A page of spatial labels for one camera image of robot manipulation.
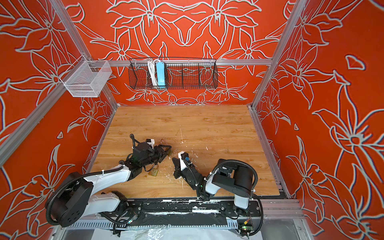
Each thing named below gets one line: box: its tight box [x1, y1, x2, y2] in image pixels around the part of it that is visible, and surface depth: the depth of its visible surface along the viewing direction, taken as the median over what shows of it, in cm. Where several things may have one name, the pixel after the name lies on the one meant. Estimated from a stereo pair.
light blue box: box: [156, 62, 166, 89], surface depth 92 cm
